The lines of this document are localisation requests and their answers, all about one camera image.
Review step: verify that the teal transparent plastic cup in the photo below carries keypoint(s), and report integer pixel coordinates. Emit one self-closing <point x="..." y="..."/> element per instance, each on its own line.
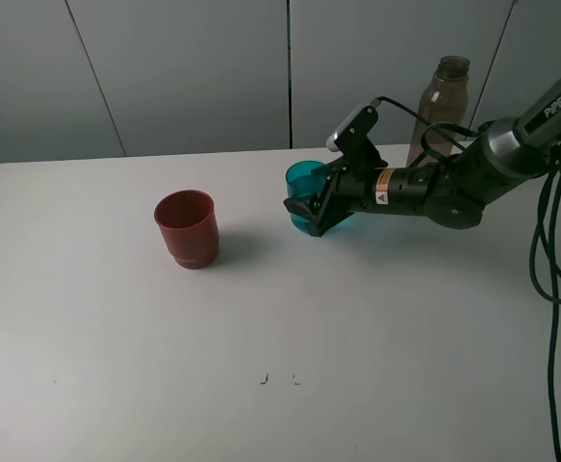
<point x="299" y="181"/>

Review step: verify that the red plastic cup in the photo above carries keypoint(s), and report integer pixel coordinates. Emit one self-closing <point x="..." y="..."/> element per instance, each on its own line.
<point x="188" y="224"/>

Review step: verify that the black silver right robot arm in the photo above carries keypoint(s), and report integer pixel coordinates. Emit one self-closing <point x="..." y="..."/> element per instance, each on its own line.
<point x="451" y="191"/>

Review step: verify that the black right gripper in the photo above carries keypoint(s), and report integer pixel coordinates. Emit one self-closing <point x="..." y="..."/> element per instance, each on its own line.
<point x="345" y="192"/>

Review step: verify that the smoky transparent plastic bottle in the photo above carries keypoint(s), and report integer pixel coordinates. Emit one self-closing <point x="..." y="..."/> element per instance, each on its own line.
<point x="445" y="99"/>

